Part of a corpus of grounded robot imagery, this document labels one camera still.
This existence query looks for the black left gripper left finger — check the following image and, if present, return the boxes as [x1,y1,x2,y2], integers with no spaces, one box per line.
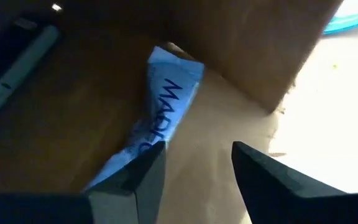
[0,140,167,224]

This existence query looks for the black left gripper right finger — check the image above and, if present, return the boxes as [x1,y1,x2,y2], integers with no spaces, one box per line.
[231,141,358,224]

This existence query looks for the blue printed packet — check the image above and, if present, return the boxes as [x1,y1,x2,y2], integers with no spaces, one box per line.
[84,45,206,192]

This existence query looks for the brown cardboard box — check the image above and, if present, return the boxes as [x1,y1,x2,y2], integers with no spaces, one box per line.
[0,0,345,224]

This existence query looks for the mesh zip pouch blue trim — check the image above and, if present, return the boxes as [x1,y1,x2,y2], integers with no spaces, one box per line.
[323,0,358,35]

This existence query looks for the pale marker pen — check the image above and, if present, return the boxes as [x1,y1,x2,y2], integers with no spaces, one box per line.
[0,24,62,111]

